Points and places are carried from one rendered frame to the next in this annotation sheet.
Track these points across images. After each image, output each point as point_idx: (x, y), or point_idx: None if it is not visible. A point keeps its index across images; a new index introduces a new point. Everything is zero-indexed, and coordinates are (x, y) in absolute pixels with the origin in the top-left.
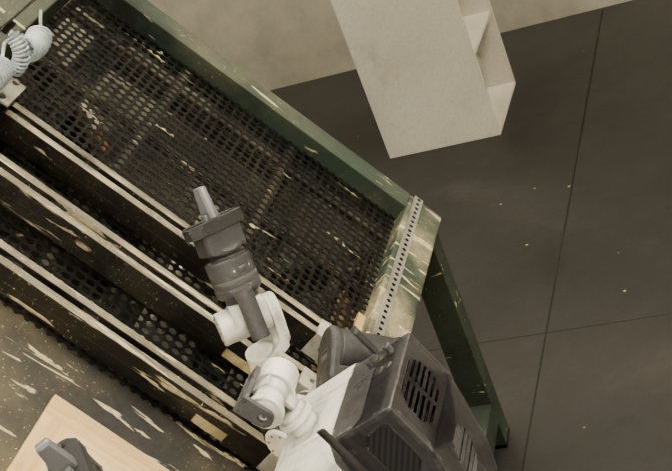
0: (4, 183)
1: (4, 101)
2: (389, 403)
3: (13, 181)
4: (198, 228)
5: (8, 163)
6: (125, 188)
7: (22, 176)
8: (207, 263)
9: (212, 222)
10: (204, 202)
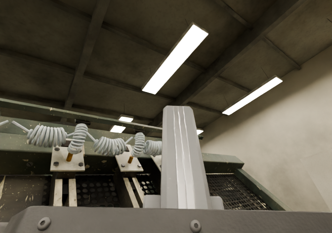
0: (129, 202)
1: (160, 168)
2: None
3: (133, 201)
4: (20, 219)
5: (140, 193)
6: None
7: (142, 202)
8: None
9: (135, 223)
10: (165, 139)
